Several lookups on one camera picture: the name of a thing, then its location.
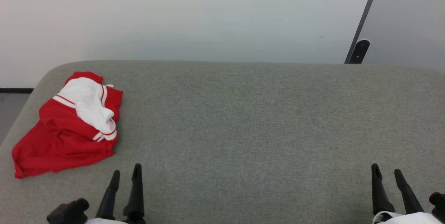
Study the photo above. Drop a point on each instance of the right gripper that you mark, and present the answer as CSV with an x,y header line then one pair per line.
x,y
410,219

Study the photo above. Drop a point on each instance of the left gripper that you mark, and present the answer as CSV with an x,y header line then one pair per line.
x,y
104,222

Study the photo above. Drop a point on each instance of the red and white jersey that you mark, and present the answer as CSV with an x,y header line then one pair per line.
x,y
66,140

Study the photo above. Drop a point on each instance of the black skirting strip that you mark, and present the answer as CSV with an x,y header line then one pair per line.
x,y
15,90

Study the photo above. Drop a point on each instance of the grey door panel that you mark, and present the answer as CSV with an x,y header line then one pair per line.
x,y
410,18

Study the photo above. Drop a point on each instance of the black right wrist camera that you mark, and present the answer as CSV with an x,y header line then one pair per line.
x,y
438,205

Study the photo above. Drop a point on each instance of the black door bracket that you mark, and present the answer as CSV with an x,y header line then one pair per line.
x,y
359,50

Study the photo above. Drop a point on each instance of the dark grey door frame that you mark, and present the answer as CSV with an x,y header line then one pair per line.
x,y
366,8

